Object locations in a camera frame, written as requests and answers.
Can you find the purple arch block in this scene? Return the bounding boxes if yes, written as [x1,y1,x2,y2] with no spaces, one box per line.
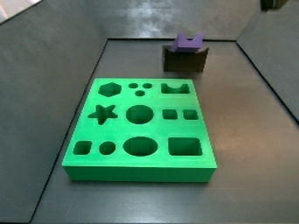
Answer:
[171,32,203,53]

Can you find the green shape-sorter board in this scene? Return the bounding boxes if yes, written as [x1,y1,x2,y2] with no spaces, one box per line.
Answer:
[62,78,218,182]

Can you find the black fixture stand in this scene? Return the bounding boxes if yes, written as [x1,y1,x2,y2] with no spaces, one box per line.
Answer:
[163,45,210,73]

